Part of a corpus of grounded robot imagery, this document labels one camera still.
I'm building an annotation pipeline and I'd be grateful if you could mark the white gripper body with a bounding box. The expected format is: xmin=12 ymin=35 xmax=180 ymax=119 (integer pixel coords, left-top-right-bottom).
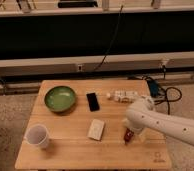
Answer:
xmin=123 ymin=119 xmax=144 ymax=135

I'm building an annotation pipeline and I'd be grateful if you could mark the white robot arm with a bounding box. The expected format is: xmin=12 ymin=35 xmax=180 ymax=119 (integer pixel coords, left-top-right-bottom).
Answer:
xmin=123 ymin=97 xmax=194 ymax=146

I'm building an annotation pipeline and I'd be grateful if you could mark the white sponge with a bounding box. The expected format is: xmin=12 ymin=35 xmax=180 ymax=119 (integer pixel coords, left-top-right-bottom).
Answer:
xmin=88 ymin=119 xmax=105 ymax=141

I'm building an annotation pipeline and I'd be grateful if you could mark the clear plastic bottle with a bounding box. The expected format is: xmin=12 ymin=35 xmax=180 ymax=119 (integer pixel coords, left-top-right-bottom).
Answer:
xmin=106 ymin=90 xmax=139 ymax=103

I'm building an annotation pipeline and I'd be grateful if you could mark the blue power box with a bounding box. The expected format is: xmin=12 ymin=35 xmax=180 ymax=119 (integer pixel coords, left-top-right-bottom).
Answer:
xmin=147 ymin=81 xmax=159 ymax=97

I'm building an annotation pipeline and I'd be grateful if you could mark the black smartphone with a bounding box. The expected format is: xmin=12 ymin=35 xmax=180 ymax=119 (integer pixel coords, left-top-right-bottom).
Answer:
xmin=86 ymin=93 xmax=100 ymax=111

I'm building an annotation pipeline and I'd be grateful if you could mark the wooden table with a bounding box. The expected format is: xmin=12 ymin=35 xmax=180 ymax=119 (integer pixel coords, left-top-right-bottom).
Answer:
xmin=15 ymin=80 xmax=171 ymax=170

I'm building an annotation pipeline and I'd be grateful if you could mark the green bowl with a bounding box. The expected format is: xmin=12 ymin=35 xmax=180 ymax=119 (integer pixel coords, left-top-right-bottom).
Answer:
xmin=44 ymin=86 xmax=76 ymax=113

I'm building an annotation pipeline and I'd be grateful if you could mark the white paper cup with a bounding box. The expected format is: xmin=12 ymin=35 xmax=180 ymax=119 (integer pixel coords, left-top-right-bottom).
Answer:
xmin=24 ymin=124 xmax=49 ymax=149

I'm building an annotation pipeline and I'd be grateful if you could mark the white wall socket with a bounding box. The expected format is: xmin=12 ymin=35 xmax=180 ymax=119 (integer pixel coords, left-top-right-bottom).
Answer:
xmin=77 ymin=64 xmax=83 ymax=72

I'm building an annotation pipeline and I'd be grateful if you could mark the black hanging cable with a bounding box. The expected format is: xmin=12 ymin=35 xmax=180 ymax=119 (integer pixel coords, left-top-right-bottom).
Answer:
xmin=92 ymin=3 xmax=125 ymax=72

